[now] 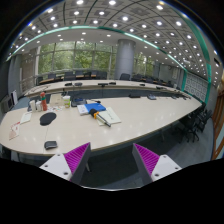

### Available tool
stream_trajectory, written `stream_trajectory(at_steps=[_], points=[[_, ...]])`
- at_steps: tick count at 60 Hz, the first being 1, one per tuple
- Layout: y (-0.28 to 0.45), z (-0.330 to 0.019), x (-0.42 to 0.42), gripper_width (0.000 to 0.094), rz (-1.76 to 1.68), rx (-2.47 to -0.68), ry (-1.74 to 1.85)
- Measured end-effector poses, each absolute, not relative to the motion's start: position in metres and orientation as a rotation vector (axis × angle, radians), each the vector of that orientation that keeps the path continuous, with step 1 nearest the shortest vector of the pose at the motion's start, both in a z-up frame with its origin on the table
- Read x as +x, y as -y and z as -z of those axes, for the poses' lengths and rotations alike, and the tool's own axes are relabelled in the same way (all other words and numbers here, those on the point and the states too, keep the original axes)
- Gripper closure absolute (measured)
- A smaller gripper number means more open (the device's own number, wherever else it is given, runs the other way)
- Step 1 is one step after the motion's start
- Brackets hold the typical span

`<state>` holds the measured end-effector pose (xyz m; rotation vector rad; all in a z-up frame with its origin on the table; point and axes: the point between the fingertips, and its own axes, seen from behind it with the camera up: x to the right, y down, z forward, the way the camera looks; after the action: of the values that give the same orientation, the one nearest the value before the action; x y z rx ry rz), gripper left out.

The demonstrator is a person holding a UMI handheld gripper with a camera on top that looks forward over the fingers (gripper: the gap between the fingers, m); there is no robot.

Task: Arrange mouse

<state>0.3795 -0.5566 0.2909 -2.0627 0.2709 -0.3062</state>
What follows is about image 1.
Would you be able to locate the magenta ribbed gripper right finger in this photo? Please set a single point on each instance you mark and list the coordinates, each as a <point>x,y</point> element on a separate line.
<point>152,166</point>

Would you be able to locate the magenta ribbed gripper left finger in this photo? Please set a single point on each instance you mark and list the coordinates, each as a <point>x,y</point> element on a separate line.
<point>71,165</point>

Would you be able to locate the black round mouse pad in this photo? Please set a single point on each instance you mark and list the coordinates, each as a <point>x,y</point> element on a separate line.
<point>47,118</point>

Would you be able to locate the black office chair right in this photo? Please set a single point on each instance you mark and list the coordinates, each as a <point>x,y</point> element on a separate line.
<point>189,123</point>

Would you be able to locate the white paper document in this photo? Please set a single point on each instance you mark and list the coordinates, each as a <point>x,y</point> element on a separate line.
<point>110,116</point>

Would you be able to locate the black desk microphone console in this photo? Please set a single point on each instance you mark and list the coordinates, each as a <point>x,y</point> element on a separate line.
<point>78,101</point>

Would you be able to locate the blue notebook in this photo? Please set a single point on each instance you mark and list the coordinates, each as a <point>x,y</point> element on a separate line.
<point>96,106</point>

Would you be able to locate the white paper cup green band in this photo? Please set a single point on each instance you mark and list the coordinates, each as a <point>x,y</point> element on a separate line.
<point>67,101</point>

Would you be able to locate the white booklet on table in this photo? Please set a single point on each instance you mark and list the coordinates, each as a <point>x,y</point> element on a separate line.
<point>26,117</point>

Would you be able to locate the red white leaflet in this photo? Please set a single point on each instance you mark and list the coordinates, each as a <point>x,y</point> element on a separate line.
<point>14,130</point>

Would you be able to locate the grey round pillar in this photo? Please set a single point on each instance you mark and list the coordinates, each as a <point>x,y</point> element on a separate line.
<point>124,57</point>

